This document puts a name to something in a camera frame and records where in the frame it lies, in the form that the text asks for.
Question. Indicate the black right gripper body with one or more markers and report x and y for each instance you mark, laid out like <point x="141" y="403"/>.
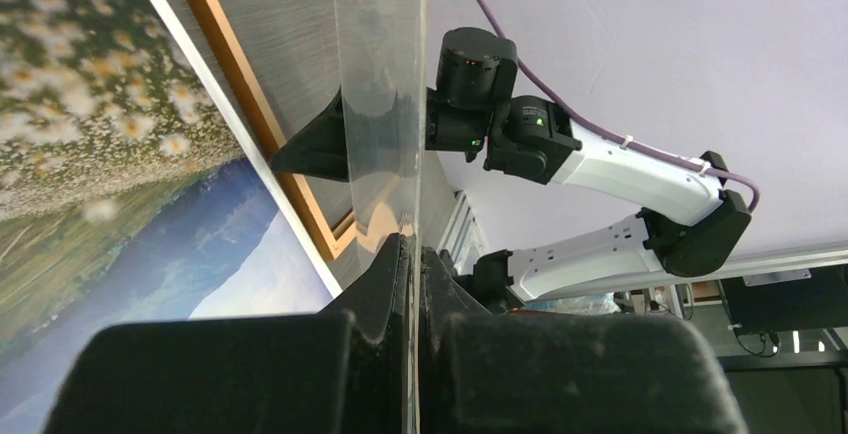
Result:
<point x="452" y="129"/>

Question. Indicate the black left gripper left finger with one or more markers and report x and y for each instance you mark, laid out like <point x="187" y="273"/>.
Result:
<point x="336" y="371"/>

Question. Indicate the landscape photo print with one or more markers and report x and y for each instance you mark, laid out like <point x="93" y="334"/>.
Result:
<point x="130" y="192"/>

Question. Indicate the wooden picture frame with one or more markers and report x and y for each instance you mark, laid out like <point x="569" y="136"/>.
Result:
<point x="331" y="240"/>

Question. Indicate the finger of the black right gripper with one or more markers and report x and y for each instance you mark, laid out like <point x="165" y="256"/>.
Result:
<point x="319" y="149"/>

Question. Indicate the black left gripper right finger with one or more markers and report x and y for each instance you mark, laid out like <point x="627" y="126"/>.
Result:
<point x="552" y="373"/>

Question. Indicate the transparent acrylic sheet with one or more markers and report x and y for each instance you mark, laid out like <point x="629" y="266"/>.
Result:
<point x="382" y="50"/>

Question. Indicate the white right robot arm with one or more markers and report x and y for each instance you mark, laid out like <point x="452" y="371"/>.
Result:
<point x="688" y="222"/>

